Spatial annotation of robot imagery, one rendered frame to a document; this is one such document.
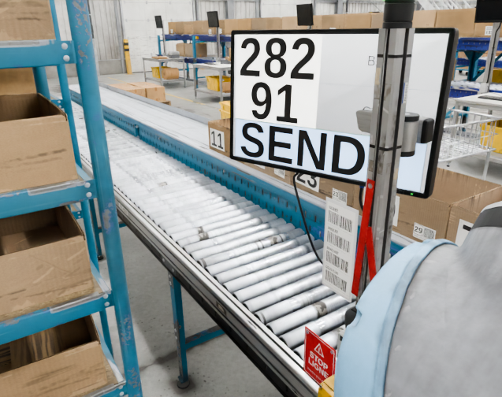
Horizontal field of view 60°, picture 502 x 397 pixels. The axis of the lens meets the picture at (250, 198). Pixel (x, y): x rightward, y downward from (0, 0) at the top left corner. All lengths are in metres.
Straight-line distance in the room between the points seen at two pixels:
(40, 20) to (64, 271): 0.38
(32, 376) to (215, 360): 1.55
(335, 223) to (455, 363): 0.65
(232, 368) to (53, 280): 1.60
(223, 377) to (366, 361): 2.01
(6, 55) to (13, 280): 0.34
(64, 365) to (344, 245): 0.55
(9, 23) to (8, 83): 1.03
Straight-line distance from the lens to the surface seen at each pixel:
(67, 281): 0.80
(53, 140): 0.71
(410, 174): 0.88
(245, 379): 2.23
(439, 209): 1.46
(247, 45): 1.03
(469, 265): 0.26
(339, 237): 0.86
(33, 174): 0.72
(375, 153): 0.76
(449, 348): 0.23
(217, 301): 1.47
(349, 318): 0.82
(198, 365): 2.32
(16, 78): 1.71
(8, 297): 0.80
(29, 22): 0.69
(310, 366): 1.10
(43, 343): 1.05
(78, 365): 0.88
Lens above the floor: 1.56
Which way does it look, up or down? 22 degrees down
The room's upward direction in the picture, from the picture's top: 1 degrees counter-clockwise
